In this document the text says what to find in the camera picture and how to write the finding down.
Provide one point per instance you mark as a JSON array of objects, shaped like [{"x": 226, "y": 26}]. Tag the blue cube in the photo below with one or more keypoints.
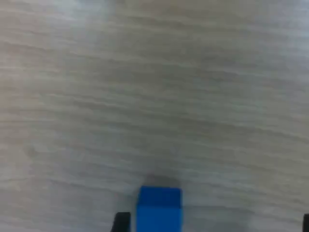
[{"x": 159, "y": 210}]

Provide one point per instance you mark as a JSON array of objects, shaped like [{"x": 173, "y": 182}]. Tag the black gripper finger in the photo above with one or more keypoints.
[
  {"x": 306, "y": 223},
  {"x": 122, "y": 223}
]

